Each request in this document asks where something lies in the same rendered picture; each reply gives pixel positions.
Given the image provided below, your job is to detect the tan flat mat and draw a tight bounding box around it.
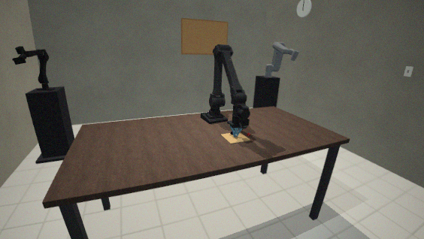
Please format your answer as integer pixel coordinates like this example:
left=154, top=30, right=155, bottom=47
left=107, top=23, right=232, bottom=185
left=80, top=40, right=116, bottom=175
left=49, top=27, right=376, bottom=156
left=222, top=133, right=250, bottom=144

